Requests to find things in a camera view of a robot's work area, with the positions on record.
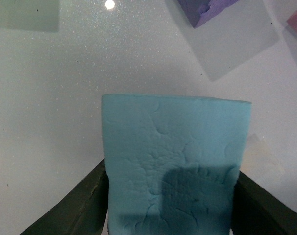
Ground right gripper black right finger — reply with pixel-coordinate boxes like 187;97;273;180
231;172;295;235

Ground purple foam block far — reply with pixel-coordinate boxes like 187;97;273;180
178;0;239;28

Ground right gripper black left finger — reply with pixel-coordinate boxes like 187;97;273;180
22;160;109;235

